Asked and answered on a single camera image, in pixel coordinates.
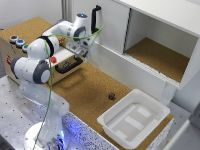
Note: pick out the white sliding door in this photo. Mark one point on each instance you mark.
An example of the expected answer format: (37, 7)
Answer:
(110, 23)

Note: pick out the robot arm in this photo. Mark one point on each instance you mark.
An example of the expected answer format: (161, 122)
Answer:
(36, 71)

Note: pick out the white cabinet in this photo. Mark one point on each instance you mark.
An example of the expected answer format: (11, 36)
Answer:
(156, 43)

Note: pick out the purple block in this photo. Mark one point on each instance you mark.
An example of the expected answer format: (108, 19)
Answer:
(111, 96)

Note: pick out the white plastic box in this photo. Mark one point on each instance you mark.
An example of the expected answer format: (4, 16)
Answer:
(135, 118)

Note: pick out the blue button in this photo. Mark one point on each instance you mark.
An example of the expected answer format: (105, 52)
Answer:
(20, 42)

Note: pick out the red button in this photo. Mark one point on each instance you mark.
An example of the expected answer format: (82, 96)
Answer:
(14, 38)

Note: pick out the wooden drawer box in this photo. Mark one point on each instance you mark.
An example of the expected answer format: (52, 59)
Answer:
(30, 36)

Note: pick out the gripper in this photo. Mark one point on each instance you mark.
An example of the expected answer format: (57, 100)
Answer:
(79, 46)

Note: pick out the green button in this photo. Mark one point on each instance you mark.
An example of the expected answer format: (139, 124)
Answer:
(25, 47)

